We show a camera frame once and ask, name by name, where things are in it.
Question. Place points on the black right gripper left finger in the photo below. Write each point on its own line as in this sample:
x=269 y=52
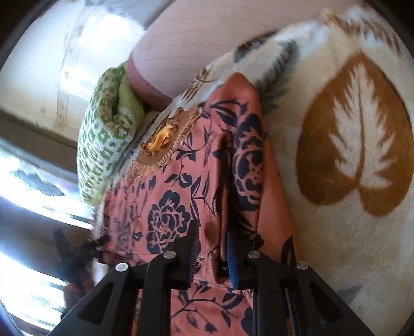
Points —
x=135 y=300

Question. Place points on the orange black floral garment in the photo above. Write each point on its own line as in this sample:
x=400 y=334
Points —
x=218 y=170

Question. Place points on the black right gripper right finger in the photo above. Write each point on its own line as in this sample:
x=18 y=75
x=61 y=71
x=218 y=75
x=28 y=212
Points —
x=289 y=297

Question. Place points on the black bag on floor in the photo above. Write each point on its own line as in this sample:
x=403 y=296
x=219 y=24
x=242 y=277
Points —
x=72 y=266

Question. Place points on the cream leaf print blanket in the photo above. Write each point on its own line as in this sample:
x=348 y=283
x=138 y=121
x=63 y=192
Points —
x=339 y=112

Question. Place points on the green white patterned pillow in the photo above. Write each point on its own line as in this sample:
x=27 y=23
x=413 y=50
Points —
x=110 y=122

